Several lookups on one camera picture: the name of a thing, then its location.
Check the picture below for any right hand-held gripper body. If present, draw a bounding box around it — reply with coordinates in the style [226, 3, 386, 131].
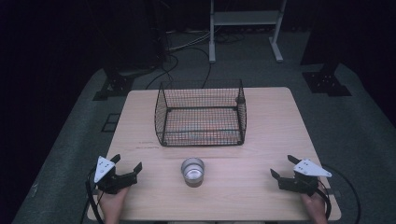
[277, 158, 332, 197]

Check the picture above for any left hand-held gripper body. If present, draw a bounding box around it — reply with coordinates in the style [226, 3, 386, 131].
[93, 155, 138, 195]

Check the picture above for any clear glass cup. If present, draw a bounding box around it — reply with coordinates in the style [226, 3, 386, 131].
[180, 157, 205, 189]

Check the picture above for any black wire mesh basket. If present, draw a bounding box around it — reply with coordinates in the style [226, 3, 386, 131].
[154, 78, 248, 147]

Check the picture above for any person's left hand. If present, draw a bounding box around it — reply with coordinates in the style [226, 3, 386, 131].
[97, 186, 131, 224]

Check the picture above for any person's right hand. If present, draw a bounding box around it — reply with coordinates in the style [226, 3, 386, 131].
[300, 187, 329, 224]

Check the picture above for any black stand base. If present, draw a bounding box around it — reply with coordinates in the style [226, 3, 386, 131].
[92, 66, 135, 102]
[302, 62, 353, 97]

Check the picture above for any white metal stand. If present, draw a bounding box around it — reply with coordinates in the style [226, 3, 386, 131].
[208, 0, 288, 64]

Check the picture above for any black cable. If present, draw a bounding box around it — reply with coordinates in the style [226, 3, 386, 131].
[317, 163, 362, 224]
[81, 166, 106, 224]

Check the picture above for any bundle of floor cables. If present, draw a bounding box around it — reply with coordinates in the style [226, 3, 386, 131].
[144, 27, 247, 91]

